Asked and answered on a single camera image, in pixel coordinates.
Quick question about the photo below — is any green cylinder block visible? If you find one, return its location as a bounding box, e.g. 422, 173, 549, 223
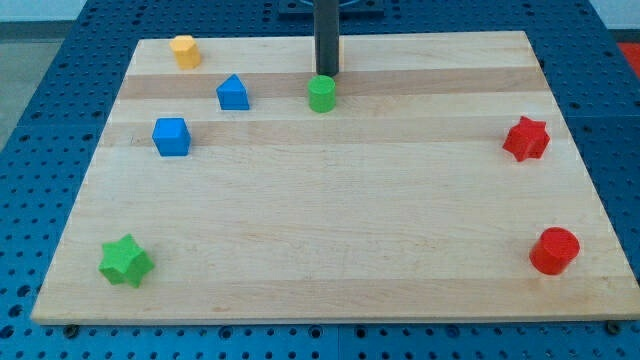
307, 75, 336, 113

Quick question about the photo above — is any blue triangle block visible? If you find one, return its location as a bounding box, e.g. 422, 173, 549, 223
216, 74, 250, 110

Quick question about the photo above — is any wooden board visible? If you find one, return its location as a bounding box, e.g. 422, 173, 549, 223
32, 31, 639, 325

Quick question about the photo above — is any blue cube block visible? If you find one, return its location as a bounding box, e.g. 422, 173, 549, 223
152, 118, 191, 157

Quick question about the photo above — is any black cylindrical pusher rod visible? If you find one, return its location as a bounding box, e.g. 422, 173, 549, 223
313, 0, 340, 77

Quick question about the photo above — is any yellow hexagon block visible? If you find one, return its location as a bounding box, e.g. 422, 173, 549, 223
169, 35, 201, 70

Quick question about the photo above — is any red star block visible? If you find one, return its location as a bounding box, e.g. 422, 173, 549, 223
502, 116, 550, 162

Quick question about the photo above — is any green star block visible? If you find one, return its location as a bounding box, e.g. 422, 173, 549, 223
98, 234, 155, 288

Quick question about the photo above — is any red cylinder block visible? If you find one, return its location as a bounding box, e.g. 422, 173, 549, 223
529, 227, 581, 275

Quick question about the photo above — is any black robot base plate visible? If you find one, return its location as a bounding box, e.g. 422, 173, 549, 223
276, 0, 385, 18

